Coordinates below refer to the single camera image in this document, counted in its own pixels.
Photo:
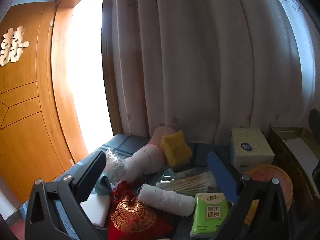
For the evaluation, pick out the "pink and white plush toy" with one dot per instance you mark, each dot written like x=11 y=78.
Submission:
x=145 y=160

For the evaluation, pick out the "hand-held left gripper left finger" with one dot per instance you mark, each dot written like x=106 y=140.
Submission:
x=92 y=172

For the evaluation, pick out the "red embroidered pouch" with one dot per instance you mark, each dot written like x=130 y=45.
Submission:
x=135 y=217

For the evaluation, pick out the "wooden door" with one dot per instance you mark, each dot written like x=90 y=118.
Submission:
x=25 y=105

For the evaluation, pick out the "wooden door frame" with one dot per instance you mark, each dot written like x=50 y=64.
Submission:
x=60 y=80

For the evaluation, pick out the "bag of cotton swabs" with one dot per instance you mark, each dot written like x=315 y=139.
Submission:
x=187 y=183

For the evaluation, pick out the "yellow sponge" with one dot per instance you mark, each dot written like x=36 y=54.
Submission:
x=175 y=147

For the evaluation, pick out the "green tissue packet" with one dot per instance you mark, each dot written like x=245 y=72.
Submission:
x=210 y=215

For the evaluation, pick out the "teal cloth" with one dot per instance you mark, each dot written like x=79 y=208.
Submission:
x=103 y=186

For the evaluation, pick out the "gold tin box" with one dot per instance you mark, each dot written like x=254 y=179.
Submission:
x=287 y=155

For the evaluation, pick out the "white character door decoration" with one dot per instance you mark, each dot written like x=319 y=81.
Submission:
x=13 y=46

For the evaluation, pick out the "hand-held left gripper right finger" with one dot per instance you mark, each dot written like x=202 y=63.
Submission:
x=221 y=177

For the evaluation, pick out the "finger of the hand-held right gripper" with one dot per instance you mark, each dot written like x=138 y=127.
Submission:
x=315 y=120

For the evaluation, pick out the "round yellow container pink lid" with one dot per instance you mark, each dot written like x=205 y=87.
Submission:
x=270 y=172

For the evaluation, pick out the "white gauze roll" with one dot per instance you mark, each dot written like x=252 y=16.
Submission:
x=165 y=198

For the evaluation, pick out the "pale floral curtain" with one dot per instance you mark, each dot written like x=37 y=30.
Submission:
x=187 y=55

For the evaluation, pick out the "patterned tissue box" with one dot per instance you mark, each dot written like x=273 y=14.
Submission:
x=252 y=155

